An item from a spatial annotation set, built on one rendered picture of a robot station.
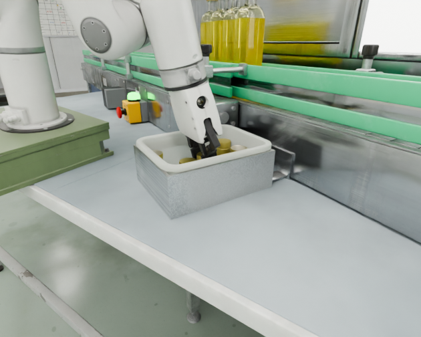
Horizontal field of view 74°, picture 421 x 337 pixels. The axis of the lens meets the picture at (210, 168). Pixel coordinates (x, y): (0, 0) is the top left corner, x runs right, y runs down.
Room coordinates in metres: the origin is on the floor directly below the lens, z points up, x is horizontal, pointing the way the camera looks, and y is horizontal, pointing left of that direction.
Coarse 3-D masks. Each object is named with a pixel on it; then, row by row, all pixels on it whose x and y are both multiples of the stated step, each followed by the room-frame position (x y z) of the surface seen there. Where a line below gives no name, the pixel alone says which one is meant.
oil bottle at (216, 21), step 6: (216, 12) 0.84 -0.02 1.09; (222, 12) 0.83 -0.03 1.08; (210, 18) 0.86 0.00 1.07; (216, 18) 0.83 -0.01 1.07; (222, 18) 0.82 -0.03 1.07; (210, 24) 0.85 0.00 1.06; (216, 24) 0.83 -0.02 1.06; (222, 24) 0.82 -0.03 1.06; (210, 30) 0.85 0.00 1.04; (216, 30) 0.83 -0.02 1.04; (222, 30) 0.82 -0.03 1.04; (210, 36) 0.85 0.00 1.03; (216, 36) 0.83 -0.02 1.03; (222, 36) 0.82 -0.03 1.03; (210, 42) 0.85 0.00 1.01; (216, 42) 0.83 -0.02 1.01; (216, 48) 0.83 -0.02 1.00; (210, 54) 0.85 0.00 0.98; (216, 54) 0.83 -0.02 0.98; (210, 60) 0.85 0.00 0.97; (216, 60) 0.83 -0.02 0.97
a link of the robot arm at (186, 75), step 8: (192, 64) 0.46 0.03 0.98; (200, 64) 0.47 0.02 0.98; (160, 72) 0.47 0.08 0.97; (168, 72) 0.45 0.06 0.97; (176, 72) 0.45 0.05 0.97; (184, 72) 0.45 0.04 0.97; (192, 72) 0.44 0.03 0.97; (200, 72) 0.46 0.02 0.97; (168, 80) 0.46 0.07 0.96; (176, 80) 0.45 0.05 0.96; (184, 80) 0.45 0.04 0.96; (192, 80) 0.45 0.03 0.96; (200, 80) 0.46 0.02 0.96
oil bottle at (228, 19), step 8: (232, 8) 0.79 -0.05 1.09; (224, 16) 0.81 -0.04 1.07; (232, 16) 0.78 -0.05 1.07; (224, 24) 0.80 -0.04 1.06; (232, 24) 0.77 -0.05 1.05; (224, 32) 0.80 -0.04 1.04; (232, 32) 0.77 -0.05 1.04; (224, 40) 0.80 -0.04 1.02; (232, 40) 0.77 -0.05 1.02; (224, 48) 0.80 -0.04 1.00; (232, 48) 0.77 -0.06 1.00; (224, 56) 0.80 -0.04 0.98; (232, 56) 0.77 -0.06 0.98
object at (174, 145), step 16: (224, 128) 0.61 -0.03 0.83; (144, 144) 0.49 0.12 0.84; (160, 144) 0.54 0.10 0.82; (176, 144) 0.56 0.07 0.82; (240, 144) 0.57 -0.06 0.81; (256, 144) 0.52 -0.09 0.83; (160, 160) 0.41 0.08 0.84; (176, 160) 0.55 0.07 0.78; (208, 160) 0.41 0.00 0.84; (224, 160) 0.43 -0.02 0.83
